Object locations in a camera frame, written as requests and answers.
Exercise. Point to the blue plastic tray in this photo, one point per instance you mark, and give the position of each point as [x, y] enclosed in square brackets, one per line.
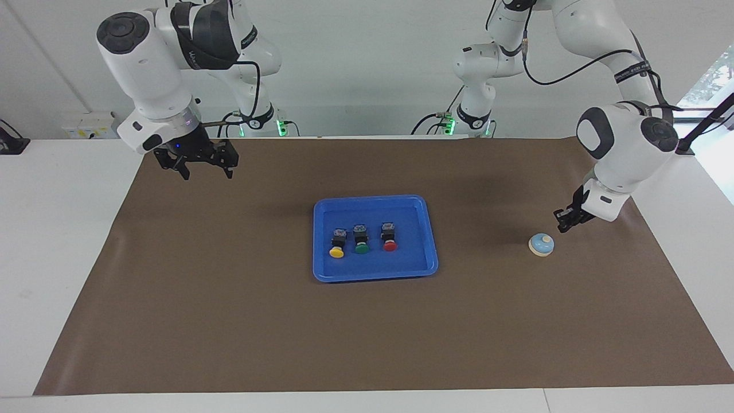
[413, 264]

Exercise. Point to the black clamp mount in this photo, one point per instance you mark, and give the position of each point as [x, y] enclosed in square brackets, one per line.
[11, 144]

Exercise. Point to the light blue call bell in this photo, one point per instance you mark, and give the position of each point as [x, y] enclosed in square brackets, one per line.
[541, 245]

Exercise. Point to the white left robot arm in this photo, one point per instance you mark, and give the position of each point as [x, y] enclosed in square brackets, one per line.
[625, 149]

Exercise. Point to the black camera stand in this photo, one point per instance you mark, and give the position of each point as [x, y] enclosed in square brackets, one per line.
[685, 150]

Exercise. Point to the brown table mat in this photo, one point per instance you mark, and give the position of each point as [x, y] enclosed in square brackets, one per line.
[367, 332]

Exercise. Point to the window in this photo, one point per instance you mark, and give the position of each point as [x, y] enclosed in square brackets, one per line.
[714, 77]

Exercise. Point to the red push button switch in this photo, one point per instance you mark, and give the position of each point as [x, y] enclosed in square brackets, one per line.
[390, 244]

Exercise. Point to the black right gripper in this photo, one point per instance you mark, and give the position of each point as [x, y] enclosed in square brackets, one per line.
[189, 146]

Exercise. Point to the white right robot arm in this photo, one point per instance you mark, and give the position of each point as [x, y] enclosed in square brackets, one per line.
[149, 74]

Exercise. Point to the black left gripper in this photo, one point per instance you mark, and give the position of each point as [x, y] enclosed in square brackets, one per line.
[582, 209]

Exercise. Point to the white wall socket box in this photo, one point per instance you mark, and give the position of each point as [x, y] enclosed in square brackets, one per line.
[92, 125]

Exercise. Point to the green push button switch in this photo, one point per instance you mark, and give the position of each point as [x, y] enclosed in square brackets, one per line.
[361, 246]

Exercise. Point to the yellow push button switch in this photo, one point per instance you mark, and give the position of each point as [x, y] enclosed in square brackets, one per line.
[337, 250]

